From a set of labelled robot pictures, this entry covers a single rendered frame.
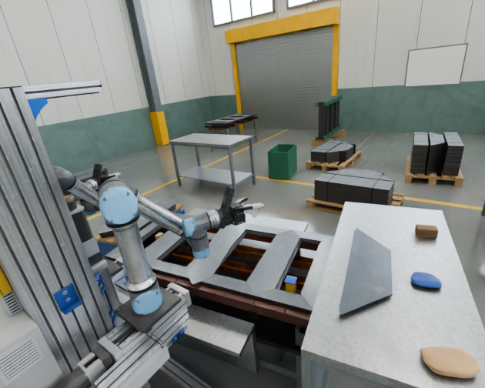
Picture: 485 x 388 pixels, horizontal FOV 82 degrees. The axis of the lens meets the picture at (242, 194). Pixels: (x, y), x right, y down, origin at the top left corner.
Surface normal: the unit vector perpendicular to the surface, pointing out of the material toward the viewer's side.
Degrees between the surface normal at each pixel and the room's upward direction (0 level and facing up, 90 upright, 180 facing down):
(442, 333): 0
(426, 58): 90
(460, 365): 13
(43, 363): 90
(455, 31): 90
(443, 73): 90
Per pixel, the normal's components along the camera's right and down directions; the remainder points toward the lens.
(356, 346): -0.10, -0.92
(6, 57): 0.81, 0.15
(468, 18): -0.57, 0.37
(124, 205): 0.47, 0.18
